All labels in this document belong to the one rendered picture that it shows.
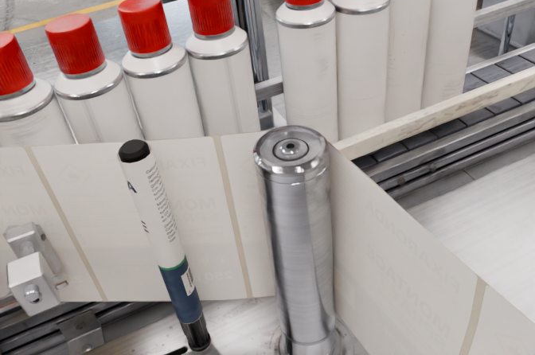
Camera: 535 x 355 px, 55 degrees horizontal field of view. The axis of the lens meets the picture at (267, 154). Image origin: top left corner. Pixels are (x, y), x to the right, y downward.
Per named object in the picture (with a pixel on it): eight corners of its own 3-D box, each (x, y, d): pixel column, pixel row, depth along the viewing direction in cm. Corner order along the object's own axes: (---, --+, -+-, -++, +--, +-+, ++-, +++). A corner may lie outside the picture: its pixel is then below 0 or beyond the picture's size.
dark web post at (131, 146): (192, 356, 37) (119, 161, 26) (185, 337, 39) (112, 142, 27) (214, 345, 38) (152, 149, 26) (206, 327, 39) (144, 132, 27)
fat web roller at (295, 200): (296, 391, 35) (267, 189, 23) (268, 337, 38) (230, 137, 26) (353, 360, 36) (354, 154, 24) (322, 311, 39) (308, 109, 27)
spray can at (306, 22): (293, 173, 52) (274, -26, 39) (286, 143, 56) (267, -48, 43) (343, 166, 52) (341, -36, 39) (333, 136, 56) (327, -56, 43)
